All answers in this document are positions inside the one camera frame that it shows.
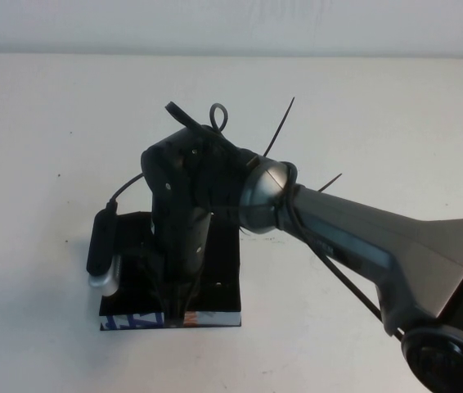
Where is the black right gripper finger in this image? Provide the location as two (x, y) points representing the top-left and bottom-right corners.
(176, 285), (194, 325)
(160, 285), (178, 328)

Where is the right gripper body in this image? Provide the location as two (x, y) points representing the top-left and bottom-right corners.
(151, 209), (214, 288)

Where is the black glasses case printed side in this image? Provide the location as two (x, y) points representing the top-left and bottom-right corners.
(98, 210), (243, 331)

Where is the long black zip tie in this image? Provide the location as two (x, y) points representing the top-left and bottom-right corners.
(263, 97), (296, 157)

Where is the short black zip tie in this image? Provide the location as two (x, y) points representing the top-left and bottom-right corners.
(317, 173), (344, 192)

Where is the right wrist camera black silver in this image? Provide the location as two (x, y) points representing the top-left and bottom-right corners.
(85, 208), (125, 296)

